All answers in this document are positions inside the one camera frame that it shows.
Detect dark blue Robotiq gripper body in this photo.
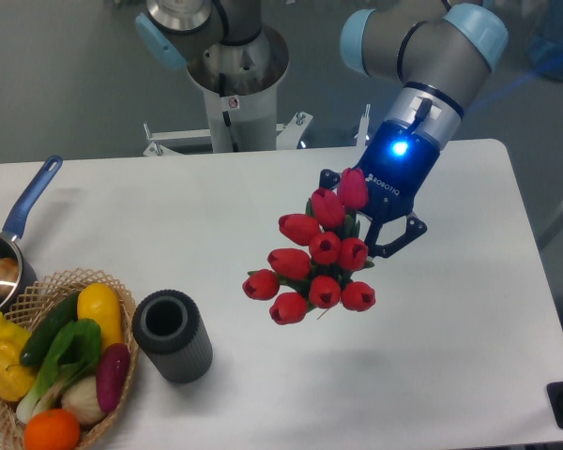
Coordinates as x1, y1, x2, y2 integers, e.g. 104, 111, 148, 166
345, 119, 440, 225

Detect red tulip bouquet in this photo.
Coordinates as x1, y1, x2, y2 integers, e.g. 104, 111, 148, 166
242, 168, 376, 325

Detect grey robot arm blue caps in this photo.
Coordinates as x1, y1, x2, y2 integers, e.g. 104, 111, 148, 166
135, 1, 508, 258

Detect dark grey ribbed vase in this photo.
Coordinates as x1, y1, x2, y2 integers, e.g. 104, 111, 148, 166
132, 290, 213, 383

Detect yellow lemon squash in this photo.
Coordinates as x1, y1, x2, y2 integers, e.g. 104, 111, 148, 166
77, 283, 123, 353

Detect purple sweet potato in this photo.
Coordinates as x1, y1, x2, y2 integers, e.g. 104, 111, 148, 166
96, 343, 130, 413

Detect green bok choy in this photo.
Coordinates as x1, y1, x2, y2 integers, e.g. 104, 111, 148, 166
16, 319, 101, 424

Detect green cucumber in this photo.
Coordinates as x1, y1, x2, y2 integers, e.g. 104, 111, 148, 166
19, 291, 81, 367

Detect bread roll in pan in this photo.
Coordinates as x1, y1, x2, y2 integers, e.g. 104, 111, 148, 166
0, 258, 19, 298

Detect orange mandarin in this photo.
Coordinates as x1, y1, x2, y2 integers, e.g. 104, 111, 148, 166
23, 409, 81, 450

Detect yellow bell pepper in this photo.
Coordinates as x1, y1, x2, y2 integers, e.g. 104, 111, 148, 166
0, 311, 37, 403

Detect white metal base frame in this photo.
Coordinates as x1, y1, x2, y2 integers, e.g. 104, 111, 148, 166
143, 103, 372, 157

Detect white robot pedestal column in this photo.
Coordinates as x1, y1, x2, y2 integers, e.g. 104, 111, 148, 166
188, 24, 289, 152

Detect blue handled saucepan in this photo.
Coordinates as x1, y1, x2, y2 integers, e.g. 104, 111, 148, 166
0, 156, 63, 313

